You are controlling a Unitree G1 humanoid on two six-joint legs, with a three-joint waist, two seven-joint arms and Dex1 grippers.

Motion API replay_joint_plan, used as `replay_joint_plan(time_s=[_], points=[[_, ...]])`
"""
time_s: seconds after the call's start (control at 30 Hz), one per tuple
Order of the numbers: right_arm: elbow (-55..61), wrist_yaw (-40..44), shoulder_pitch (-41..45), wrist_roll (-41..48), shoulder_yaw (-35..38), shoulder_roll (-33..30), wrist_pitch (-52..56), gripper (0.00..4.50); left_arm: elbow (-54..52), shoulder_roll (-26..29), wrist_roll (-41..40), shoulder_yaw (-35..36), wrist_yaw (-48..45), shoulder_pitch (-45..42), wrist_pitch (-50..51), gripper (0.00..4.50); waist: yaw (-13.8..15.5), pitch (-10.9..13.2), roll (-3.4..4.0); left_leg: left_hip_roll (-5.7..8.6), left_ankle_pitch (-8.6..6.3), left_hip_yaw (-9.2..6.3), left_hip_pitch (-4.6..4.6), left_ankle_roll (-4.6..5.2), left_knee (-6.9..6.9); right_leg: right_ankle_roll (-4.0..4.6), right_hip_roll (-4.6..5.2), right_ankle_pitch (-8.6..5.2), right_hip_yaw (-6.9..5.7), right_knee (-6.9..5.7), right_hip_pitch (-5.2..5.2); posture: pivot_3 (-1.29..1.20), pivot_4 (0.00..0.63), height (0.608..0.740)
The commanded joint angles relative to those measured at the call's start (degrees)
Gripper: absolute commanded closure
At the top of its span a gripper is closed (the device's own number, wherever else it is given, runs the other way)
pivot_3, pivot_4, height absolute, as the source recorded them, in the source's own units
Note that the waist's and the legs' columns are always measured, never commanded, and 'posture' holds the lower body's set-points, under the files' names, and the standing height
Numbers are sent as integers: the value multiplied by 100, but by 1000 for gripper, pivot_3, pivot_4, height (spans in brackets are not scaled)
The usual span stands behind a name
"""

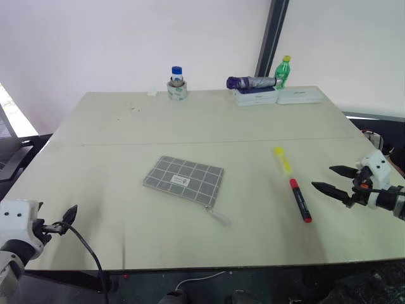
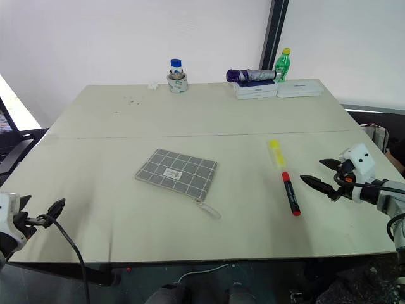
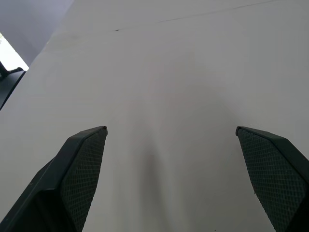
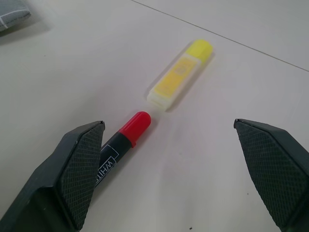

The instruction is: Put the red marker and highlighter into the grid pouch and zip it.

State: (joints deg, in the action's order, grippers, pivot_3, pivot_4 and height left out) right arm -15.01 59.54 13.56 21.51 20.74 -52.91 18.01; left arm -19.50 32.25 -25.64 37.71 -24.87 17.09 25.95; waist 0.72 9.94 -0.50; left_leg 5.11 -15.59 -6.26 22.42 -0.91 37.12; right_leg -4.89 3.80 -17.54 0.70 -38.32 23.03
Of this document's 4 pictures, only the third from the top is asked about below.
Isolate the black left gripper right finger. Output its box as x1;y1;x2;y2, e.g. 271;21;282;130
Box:
235;126;309;232

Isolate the dark furniture edge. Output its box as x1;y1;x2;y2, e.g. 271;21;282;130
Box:
0;60;27;111

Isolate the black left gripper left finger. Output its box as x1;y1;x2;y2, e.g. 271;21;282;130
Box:
0;126;108;232

